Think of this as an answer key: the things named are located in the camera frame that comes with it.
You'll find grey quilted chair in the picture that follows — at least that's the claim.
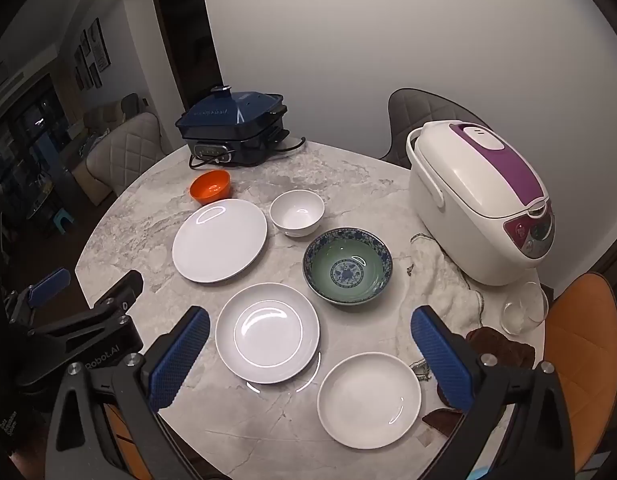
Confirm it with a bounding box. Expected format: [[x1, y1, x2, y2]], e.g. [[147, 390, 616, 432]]
[[380, 88, 464, 170]]

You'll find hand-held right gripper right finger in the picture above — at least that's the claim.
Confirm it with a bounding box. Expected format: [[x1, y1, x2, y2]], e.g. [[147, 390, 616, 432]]
[[403, 305, 589, 480]]

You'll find brown cloth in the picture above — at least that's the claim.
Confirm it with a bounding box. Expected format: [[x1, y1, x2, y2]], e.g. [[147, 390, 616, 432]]
[[421, 327, 537, 441]]

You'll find white cloth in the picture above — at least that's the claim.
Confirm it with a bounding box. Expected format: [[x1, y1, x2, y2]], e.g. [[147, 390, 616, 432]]
[[409, 232, 509, 356]]

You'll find dark living room shelf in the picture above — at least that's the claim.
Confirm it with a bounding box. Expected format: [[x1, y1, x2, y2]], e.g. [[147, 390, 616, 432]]
[[0, 75, 74, 211]]

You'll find beige quilted armchair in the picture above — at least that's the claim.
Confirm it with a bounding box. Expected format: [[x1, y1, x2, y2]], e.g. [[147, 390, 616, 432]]
[[83, 110, 164, 206]]

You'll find black power cable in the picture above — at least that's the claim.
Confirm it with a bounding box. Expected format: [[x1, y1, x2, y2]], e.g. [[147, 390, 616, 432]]
[[188, 136, 306, 170]]

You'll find dark blue electric grill pot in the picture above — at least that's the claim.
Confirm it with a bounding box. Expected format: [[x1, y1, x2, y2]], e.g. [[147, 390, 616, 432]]
[[175, 86, 289, 166]]

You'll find group of wall picture frames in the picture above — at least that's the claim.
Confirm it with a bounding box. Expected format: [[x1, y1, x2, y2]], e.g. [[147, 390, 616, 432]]
[[71, 17, 112, 91]]

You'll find small white plate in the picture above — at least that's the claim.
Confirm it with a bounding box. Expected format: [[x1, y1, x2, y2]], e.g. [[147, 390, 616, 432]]
[[317, 352, 422, 449]]

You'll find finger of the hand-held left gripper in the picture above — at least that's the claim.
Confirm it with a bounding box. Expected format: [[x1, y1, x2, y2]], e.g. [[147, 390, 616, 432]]
[[5, 267, 72, 332], [91, 270, 144, 317]]

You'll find blue patterned green bowl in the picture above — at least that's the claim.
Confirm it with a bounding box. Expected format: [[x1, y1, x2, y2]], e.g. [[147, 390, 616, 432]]
[[302, 227, 393, 306]]

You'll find white and purple rice cooker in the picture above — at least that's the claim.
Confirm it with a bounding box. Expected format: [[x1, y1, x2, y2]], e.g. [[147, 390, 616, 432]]
[[407, 120, 557, 287]]

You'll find orange chair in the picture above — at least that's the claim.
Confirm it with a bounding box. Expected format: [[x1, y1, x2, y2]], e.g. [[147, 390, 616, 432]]
[[541, 272, 617, 480]]

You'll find orange bowl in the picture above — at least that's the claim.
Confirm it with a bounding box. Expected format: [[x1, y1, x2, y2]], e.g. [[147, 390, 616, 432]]
[[189, 170, 232, 205]]

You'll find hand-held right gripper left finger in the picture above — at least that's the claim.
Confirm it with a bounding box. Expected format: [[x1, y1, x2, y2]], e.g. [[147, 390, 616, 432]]
[[46, 305, 229, 480]]

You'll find white deep plate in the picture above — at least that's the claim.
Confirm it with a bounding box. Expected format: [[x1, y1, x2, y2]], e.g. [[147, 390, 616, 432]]
[[215, 283, 321, 385]]

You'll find large white plate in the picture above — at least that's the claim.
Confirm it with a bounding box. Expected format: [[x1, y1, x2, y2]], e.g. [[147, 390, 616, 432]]
[[172, 198, 268, 284]]

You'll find clear glass cup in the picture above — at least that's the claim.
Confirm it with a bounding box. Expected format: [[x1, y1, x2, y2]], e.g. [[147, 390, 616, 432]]
[[501, 282, 549, 336]]

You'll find white bowl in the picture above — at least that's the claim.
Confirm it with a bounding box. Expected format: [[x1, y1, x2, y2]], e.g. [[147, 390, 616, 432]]
[[269, 189, 325, 237]]

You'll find dark wooden door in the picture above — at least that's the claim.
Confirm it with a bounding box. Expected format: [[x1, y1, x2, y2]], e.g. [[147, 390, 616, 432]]
[[147, 0, 224, 131]]

